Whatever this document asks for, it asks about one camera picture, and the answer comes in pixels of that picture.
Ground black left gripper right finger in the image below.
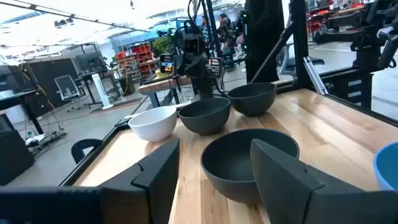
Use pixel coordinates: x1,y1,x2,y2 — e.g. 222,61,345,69
250,138,379,224

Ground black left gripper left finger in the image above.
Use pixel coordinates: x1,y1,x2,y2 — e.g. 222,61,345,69
99,138,181,224

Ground black bowl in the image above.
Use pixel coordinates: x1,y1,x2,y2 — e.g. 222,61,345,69
178,97,231,136
226,82,277,118
200,128,300,207

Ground white bowl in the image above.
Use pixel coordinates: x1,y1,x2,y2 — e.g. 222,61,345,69
127,105,178,143

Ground blue bowl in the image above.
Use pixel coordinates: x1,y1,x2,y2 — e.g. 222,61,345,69
373,141,398,191

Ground person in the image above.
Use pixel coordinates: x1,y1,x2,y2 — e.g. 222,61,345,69
216,13,233,54
243,0,285,84
198,14,213,44

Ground wooden workbench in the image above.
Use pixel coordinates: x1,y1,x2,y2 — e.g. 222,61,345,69
138,76,193,109

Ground green plant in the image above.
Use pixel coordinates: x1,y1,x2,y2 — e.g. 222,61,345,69
151,35,174,57

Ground red parts shelf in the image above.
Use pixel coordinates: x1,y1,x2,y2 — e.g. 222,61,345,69
124,42,154,80

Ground black bin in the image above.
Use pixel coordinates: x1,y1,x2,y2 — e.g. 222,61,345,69
119,76,136,96

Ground white tower fan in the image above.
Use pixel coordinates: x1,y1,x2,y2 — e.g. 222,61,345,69
91,73,114,110

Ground black monitor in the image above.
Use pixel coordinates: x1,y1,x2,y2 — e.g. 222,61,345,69
75,52,105,73

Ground black standing desk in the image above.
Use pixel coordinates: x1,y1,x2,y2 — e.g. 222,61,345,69
73,68,109,106

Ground grey office chair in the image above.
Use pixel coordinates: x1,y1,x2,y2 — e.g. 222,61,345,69
278,42,326,75

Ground floor power strip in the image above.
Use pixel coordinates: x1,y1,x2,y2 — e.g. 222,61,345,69
25,130,68,147

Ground mesh office chair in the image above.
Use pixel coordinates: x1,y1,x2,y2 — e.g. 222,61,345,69
54,74,82,113

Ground black cabinet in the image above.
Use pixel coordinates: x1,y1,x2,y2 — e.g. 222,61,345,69
0,129,35,187

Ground black partition panel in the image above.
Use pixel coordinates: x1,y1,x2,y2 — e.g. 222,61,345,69
26,57,80,108

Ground black aluminium table frame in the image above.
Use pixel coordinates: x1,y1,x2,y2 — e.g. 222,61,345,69
58,0,398,187

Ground silver bracket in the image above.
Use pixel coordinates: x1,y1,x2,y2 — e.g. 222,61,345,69
303,55,329,96

